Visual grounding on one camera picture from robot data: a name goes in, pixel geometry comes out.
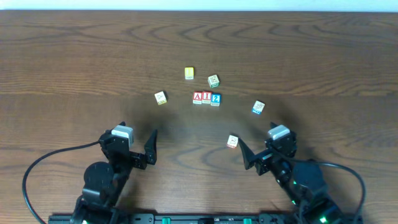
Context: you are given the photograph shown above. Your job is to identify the blue edged picture block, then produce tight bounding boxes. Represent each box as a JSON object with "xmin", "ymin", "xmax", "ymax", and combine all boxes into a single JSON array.
[{"xmin": 252, "ymin": 101, "xmax": 266, "ymax": 114}]

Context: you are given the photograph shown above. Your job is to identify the red letter I block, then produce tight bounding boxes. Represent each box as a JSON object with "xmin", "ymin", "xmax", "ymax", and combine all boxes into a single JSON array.
[{"xmin": 201, "ymin": 91, "xmax": 212, "ymax": 104}]

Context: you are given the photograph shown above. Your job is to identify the red letter A block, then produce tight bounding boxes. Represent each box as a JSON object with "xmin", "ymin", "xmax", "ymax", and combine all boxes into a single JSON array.
[{"xmin": 193, "ymin": 91, "xmax": 203, "ymax": 105}]

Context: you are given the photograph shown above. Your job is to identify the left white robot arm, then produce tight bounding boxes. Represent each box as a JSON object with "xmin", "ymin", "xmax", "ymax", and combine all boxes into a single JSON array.
[{"xmin": 70, "ymin": 122, "xmax": 157, "ymax": 224}]

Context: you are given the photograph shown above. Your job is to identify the yellow top letter block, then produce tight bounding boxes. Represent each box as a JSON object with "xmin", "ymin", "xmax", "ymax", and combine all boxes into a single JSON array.
[{"xmin": 184, "ymin": 67, "xmax": 194, "ymax": 80}]

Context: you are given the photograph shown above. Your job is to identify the green picture wooden block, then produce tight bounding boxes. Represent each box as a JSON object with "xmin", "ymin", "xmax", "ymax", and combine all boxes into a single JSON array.
[{"xmin": 208, "ymin": 74, "xmax": 220, "ymax": 88}]

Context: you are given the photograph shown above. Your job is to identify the blue number 2 block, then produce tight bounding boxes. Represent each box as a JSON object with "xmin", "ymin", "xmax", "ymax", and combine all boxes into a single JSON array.
[{"xmin": 210, "ymin": 94, "xmax": 221, "ymax": 106}]

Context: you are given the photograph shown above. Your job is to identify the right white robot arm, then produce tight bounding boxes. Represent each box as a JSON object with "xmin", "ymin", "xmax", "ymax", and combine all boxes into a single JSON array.
[{"xmin": 238, "ymin": 123, "xmax": 348, "ymax": 223}]

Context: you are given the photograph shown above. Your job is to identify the yellow airplane picture block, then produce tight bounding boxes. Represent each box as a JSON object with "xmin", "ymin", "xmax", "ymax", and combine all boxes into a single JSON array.
[{"xmin": 154, "ymin": 91, "xmax": 167, "ymax": 105}]

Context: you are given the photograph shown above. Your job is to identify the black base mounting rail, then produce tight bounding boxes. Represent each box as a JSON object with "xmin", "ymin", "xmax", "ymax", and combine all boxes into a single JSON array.
[{"xmin": 48, "ymin": 212, "xmax": 363, "ymax": 224}]

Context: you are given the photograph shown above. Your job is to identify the red edged picture block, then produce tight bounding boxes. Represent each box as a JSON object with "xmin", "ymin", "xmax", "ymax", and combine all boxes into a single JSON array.
[{"xmin": 226, "ymin": 135, "xmax": 239, "ymax": 149}]

